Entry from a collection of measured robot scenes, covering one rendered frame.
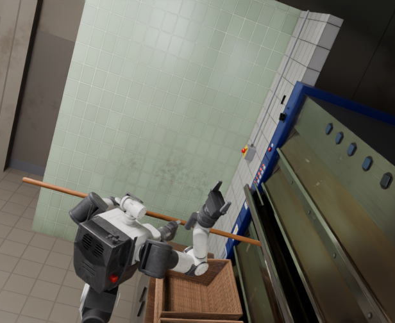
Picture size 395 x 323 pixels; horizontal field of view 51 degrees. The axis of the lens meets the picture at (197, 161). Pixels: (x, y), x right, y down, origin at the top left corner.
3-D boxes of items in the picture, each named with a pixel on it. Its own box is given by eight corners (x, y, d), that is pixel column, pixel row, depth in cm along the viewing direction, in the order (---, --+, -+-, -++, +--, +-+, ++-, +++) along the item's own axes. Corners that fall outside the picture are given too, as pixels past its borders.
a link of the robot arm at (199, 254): (212, 243, 194) (211, 265, 208) (200, 227, 200) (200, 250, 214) (193, 254, 190) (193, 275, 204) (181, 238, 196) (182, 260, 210)
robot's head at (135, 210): (134, 225, 187) (139, 208, 184) (117, 214, 191) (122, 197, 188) (143, 222, 192) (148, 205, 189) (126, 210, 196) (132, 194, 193)
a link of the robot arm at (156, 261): (174, 277, 186) (156, 273, 176) (158, 272, 191) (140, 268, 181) (181, 252, 189) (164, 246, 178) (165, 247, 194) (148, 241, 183)
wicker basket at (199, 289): (218, 288, 308) (231, 258, 299) (227, 349, 256) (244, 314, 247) (155, 273, 300) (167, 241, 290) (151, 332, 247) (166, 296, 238)
